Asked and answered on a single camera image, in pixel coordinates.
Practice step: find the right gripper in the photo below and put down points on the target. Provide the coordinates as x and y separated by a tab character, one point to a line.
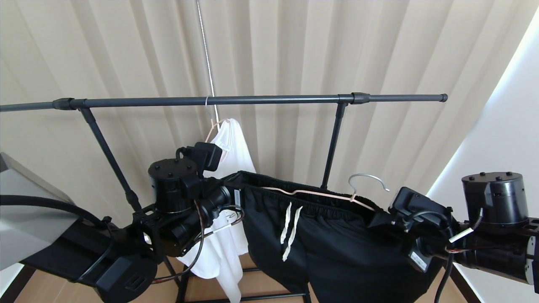
438	252

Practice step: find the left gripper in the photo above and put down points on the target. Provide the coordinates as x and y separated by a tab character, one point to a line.
223	202

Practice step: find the white shirt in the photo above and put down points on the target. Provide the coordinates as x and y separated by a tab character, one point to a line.
236	147

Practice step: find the pink clothes hanger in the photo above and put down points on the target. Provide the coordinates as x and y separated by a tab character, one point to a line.
320	193
210	131

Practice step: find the black shorts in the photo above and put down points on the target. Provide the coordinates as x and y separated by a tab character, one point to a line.
337	244

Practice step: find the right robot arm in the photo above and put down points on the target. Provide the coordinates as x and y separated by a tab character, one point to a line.
497	198

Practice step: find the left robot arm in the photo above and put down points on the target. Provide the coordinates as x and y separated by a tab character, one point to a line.
172	185

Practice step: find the black clothes rack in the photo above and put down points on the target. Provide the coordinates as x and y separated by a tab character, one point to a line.
273	100

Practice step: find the beige curtain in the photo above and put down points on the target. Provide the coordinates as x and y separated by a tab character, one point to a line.
294	42

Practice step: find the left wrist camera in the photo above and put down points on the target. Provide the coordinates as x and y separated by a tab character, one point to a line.
206	155

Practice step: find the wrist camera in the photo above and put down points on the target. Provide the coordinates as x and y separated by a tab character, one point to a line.
412	206
206	155

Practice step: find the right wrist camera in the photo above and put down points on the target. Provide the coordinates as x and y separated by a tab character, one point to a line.
412	206

